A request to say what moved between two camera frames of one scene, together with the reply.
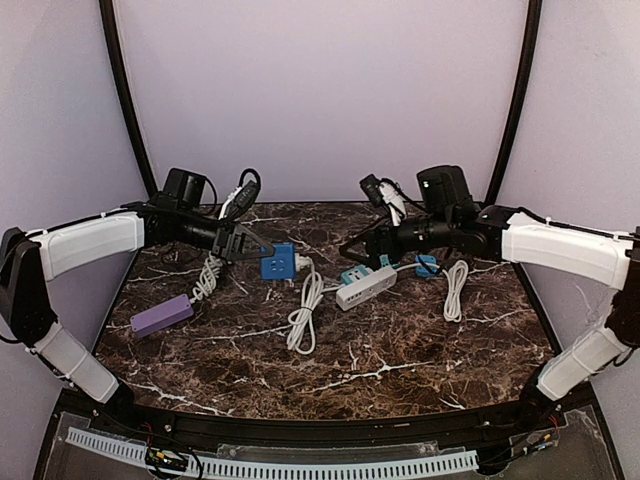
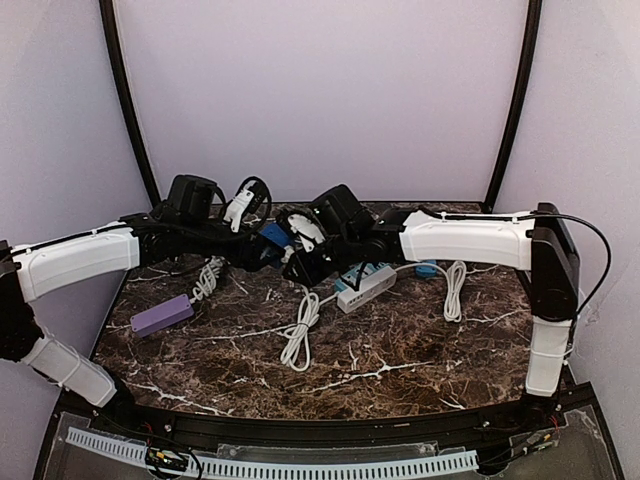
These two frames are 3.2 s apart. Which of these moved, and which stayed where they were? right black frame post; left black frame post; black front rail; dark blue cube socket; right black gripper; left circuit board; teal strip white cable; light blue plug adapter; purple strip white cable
Moved: right black gripper; teal strip white cable; dark blue cube socket
Stayed: left black frame post; right black frame post; black front rail; left circuit board; light blue plug adapter; purple strip white cable
